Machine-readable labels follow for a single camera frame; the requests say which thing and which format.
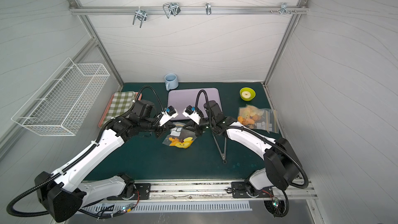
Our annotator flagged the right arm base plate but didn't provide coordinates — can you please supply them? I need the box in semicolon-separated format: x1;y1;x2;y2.
226;181;274;199

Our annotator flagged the metal hook clamp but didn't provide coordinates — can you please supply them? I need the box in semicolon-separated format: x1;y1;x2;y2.
269;3;297;15
132;8;147;28
162;2;181;19

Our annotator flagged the clear zip bag underneath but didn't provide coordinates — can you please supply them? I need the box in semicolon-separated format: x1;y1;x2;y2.
237;105;265;127

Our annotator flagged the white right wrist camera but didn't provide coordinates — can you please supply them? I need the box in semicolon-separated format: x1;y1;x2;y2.
182;105;202;124

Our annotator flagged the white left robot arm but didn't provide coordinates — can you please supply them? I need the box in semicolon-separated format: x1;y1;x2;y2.
6;99;178;223

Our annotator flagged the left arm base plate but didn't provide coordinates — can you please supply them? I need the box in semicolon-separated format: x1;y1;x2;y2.
106;183;151;201

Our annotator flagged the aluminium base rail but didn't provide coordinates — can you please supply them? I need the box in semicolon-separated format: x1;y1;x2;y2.
62;178;318;202

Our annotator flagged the metal hook clamp right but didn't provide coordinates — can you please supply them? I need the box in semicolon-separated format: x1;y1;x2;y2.
269;3;297;15

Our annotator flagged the light blue ceramic mug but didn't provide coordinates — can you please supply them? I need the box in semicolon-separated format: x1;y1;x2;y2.
164;73;179;91

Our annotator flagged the green checkered cloth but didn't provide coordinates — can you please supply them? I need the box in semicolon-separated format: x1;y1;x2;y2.
102;91;137;127

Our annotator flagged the metal hook small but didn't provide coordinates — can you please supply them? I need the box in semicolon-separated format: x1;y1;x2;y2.
205;3;211;16

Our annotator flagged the aluminium top rail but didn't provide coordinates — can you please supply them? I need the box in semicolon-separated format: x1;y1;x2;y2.
69;5;309;16

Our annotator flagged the pink tray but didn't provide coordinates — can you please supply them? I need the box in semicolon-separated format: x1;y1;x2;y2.
98;91;143;128

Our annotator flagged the metal hook clamp middle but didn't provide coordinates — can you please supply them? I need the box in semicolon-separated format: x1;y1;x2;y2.
162;2;181;19

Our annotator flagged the white wire basket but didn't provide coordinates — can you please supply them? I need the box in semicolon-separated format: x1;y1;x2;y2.
11;58;110;136

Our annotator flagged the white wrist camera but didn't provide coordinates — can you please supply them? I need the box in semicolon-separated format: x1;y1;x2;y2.
159;106;178;127
182;105;202;124

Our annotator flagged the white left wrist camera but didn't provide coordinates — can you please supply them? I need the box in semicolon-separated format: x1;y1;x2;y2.
159;106;178;127

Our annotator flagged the white vent strip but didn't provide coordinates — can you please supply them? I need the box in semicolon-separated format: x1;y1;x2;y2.
83;201;253;214

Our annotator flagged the green plastic bowl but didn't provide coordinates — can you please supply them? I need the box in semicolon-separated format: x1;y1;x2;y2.
239;87;256;102

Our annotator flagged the lavender plastic tray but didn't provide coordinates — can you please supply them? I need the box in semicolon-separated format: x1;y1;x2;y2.
167;88;222;120

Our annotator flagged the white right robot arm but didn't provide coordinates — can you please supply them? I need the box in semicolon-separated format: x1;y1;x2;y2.
183;89;309;197

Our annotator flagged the metal hook clamp left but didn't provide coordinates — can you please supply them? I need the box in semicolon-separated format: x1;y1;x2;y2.
132;8;147;28

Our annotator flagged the clear zip bag with duck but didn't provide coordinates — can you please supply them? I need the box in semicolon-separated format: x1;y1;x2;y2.
162;122;197;149

